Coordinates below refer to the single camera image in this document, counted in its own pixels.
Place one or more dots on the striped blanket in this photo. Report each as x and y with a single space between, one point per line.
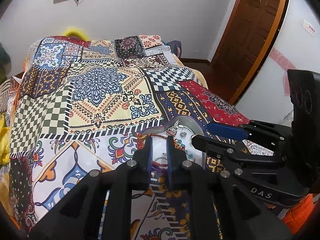
7 92

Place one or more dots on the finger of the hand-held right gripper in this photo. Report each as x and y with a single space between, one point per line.
212 146
225 130

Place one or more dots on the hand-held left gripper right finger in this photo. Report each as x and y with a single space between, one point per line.
170 152

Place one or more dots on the dark bag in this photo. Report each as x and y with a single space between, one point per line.
175 48

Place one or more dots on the white paper notice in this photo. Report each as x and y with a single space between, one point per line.
308 28

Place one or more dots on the heart-shaped tin box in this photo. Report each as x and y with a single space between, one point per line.
187 124

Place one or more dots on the brown wooden door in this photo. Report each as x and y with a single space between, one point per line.
250 30

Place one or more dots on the person's right forearm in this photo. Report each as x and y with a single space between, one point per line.
298 215

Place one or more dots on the yellow curved cushion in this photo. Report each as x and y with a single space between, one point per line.
72 31

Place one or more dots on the patchwork printed blanket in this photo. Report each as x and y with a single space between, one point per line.
87 92

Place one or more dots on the yellow cloth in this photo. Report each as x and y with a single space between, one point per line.
3 140

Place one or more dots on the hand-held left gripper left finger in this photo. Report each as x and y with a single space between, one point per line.
150 152

